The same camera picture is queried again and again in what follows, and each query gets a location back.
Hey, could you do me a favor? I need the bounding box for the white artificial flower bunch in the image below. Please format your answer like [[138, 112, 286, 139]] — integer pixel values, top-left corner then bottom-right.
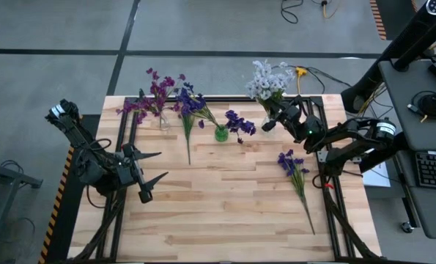
[[251, 59, 277, 111], [244, 79, 273, 115], [270, 61, 296, 111]]

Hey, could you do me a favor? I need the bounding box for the grey metal cart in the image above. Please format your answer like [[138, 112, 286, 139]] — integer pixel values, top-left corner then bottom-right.
[[0, 146, 45, 264]]

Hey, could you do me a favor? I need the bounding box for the black tower fan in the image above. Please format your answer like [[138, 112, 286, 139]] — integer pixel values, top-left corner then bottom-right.
[[340, 0, 436, 115]]

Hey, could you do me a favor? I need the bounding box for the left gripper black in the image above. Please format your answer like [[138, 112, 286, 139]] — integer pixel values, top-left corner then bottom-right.
[[112, 143, 170, 205]]

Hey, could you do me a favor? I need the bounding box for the yellow floor cable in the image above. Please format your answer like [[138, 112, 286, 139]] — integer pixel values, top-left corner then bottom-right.
[[319, 0, 340, 20]]

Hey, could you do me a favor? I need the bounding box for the grey desk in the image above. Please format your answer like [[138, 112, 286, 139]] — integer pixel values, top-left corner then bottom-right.
[[377, 59, 436, 240]]

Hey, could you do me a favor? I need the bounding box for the black floor cable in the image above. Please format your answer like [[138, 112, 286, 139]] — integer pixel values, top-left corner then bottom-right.
[[279, 0, 305, 25]]

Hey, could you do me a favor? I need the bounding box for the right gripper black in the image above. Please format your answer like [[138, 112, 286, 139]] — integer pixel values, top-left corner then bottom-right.
[[261, 95, 310, 138]]

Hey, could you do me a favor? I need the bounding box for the tall clear glass vase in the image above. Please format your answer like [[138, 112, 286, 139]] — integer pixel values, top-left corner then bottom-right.
[[157, 109, 171, 132]]

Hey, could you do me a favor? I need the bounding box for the white paper sheet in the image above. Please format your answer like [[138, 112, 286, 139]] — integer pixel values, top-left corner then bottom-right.
[[361, 160, 392, 189]]

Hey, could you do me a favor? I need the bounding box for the blue artificial flower bunch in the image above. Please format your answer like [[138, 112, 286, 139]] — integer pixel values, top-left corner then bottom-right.
[[277, 148, 317, 236], [223, 109, 258, 145], [183, 82, 222, 132], [175, 87, 199, 166]]

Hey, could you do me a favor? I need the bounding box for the ribbed clear glass vase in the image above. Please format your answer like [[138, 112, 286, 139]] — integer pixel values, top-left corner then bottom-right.
[[260, 109, 277, 133]]

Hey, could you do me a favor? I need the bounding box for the black keyboard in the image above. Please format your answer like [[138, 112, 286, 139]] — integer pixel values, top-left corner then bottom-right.
[[415, 150, 436, 191]]

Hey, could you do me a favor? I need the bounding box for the green glass vase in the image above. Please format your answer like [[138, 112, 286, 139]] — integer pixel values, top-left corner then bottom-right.
[[214, 124, 230, 143]]

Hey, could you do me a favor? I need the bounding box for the yellow power plug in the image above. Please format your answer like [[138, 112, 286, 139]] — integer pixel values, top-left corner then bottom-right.
[[295, 66, 308, 95]]

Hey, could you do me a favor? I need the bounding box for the black yellow hazard floor mat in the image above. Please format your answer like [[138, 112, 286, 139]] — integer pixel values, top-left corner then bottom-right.
[[37, 113, 102, 264], [369, 0, 421, 42]]

